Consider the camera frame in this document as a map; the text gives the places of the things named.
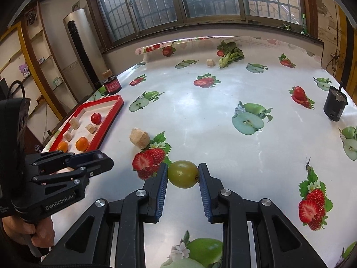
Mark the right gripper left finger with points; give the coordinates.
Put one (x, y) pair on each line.
(144, 205)

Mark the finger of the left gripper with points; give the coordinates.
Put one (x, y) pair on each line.
(55, 161)
(54, 182)

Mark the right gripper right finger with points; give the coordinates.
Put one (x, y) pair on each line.
(224, 206)

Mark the orange tangerine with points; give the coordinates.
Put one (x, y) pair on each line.
(62, 146)
(82, 144)

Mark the red cherry tomato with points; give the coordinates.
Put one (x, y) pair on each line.
(96, 118)

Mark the green grape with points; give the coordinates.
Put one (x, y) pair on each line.
(183, 174)

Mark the left hand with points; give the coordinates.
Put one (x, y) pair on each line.
(42, 234)

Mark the small beige cork piece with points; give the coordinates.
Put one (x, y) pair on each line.
(67, 136)

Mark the red rimmed white tray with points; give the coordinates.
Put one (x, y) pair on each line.
(86, 129)

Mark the black red motor jar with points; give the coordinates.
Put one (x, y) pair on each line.
(111, 82)

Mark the beige tower air conditioner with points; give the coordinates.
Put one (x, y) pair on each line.
(85, 47)

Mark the fruit print tablecloth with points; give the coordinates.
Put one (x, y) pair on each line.
(258, 124)

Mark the purple plush toy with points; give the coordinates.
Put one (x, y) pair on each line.
(24, 70)

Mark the small beige cork block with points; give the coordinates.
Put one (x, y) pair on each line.
(210, 62)

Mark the black cylindrical motor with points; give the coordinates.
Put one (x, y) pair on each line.
(335, 103)

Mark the green bottle on sill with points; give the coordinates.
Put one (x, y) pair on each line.
(304, 24)

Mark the wall shelf unit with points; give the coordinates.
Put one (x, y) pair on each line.
(51, 99)

